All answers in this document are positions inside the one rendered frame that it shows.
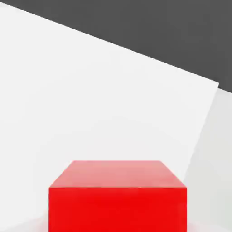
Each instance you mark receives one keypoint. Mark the small red cube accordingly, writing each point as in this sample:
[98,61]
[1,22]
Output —
[117,204]

